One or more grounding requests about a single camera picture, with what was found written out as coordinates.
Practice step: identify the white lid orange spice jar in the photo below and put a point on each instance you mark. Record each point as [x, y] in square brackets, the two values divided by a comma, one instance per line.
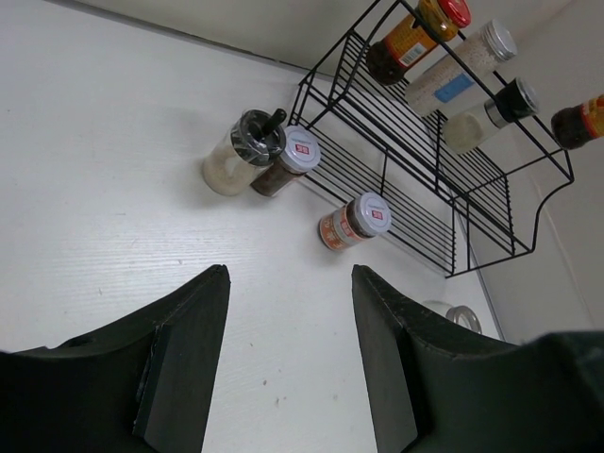
[364, 218]

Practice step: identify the white lid dark spice jar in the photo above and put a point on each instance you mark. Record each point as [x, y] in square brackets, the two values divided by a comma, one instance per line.
[302, 154]

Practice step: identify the red lid chili jar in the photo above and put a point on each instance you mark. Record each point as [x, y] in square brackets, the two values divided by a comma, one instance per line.
[581, 124]
[411, 40]

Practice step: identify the black collar pepper shaker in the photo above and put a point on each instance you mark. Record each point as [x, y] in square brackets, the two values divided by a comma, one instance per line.
[469, 129]

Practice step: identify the silver lid blue label shaker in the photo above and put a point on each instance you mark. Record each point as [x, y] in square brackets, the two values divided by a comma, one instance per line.
[482, 52]

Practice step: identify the wide clear glass jar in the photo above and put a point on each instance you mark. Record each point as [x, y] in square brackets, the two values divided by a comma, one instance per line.
[460, 315]

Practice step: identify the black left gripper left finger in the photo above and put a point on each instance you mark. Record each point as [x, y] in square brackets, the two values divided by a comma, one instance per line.
[142, 383]

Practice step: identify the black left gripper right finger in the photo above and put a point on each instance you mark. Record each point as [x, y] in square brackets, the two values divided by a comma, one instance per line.
[434, 386]

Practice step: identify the black knob grinder jar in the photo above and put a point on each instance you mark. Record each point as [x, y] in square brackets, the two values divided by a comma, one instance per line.
[250, 147]

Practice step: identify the black wire rack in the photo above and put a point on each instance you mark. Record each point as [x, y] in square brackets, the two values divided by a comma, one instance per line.
[458, 213]

